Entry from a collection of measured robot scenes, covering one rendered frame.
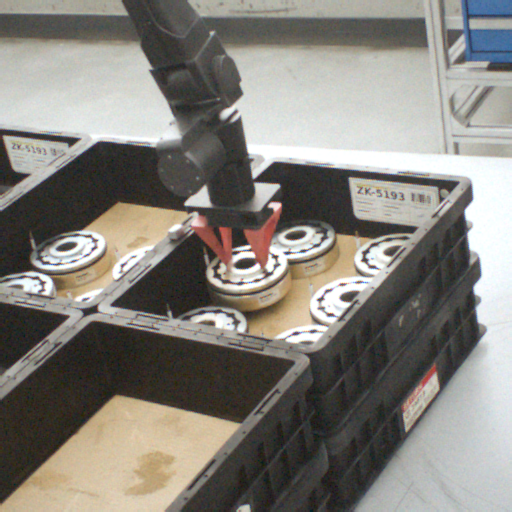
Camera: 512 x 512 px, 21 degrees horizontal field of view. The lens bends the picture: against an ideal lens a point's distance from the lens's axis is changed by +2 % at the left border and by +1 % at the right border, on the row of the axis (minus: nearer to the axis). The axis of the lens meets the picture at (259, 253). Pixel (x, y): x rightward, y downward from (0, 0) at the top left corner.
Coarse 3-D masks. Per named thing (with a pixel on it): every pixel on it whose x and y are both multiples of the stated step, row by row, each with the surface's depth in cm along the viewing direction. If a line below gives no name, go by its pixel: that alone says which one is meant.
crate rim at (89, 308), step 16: (96, 144) 196; (112, 144) 195; (128, 144) 193; (144, 144) 192; (64, 160) 192; (256, 160) 181; (48, 176) 188; (0, 208) 182; (144, 256) 163; (128, 272) 161; (0, 288) 162; (112, 288) 158; (64, 304) 157; (80, 304) 156; (96, 304) 155
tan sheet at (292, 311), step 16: (352, 240) 178; (368, 240) 178; (352, 256) 175; (336, 272) 172; (352, 272) 171; (304, 288) 170; (320, 288) 169; (272, 304) 168; (288, 304) 167; (304, 304) 167; (256, 320) 165; (272, 320) 165; (288, 320) 164; (304, 320) 163; (272, 336) 161
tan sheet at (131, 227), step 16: (112, 208) 199; (128, 208) 198; (144, 208) 197; (96, 224) 195; (112, 224) 195; (128, 224) 194; (144, 224) 193; (160, 224) 192; (112, 240) 190; (128, 240) 189; (144, 240) 189; (160, 240) 188; (112, 256) 186; (112, 272) 182; (80, 288) 180; (96, 288) 179
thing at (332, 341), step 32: (288, 160) 180; (320, 160) 178; (448, 224) 161; (160, 256) 163; (416, 256) 155; (128, 288) 157; (384, 288) 149; (160, 320) 150; (352, 320) 144; (320, 352) 139
